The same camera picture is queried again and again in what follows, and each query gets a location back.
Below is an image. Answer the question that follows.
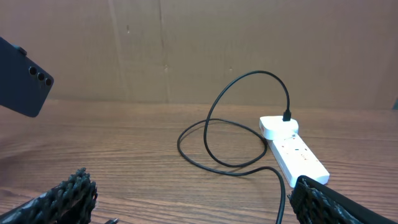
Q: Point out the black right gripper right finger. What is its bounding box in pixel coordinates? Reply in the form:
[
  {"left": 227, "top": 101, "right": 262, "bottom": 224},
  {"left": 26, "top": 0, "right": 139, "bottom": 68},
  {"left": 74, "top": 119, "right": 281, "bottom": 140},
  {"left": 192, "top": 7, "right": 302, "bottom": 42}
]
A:
[{"left": 288, "top": 175, "right": 397, "bottom": 224}]

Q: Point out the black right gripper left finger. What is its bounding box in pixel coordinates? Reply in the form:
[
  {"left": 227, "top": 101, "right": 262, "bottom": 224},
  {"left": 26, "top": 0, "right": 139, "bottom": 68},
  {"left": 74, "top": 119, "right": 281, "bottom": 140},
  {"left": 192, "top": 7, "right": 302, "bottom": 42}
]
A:
[{"left": 1, "top": 167, "right": 98, "bottom": 224}]

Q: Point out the black smartphone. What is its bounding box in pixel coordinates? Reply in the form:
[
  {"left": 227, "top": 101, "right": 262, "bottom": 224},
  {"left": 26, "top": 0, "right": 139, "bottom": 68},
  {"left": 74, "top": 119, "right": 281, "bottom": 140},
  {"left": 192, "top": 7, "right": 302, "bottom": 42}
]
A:
[{"left": 1, "top": 39, "right": 54, "bottom": 118}]

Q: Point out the white charger plug adapter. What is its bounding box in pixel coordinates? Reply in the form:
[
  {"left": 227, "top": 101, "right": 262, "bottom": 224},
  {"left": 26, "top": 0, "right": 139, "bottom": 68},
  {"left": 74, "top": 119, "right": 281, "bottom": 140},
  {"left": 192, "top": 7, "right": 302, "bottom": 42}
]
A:
[{"left": 259, "top": 116, "right": 299, "bottom": 141}]

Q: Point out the white power strip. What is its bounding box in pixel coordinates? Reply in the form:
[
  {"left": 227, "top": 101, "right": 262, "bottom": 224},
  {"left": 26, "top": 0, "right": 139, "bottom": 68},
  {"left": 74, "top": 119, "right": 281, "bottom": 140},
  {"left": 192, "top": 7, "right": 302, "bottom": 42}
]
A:
[{"left": 267, "top": 134, "right": 330, "bottom": 188}]

